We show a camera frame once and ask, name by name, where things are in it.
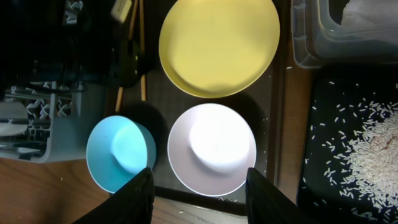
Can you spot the yellow round plate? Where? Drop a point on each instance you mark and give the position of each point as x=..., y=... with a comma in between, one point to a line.
x=216, y=48

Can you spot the pink white bowl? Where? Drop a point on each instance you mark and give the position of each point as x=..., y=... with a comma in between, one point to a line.
x=210, y=148

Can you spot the pile of rice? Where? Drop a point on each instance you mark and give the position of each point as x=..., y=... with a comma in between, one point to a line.
x=375, y=163

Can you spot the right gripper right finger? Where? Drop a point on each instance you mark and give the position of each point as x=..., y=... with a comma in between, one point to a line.
x=265, y=203

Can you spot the white napkin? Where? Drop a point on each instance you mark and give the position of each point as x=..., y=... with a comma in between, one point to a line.
x=366, y=13

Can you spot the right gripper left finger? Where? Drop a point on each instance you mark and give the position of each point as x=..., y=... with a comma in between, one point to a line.
x=132, y=203

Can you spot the wooden chopstick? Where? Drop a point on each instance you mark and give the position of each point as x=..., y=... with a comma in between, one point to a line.
x=142, y=45
x=126, y=60

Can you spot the black rectangular tray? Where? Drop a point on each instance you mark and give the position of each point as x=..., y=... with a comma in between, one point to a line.
x=346, y=101

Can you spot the grey plastic dish rack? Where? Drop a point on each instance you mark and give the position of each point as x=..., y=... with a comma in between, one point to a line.
x=57, y=61

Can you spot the clear plastic bin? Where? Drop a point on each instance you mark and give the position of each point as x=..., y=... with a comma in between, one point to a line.
x=319, y=39

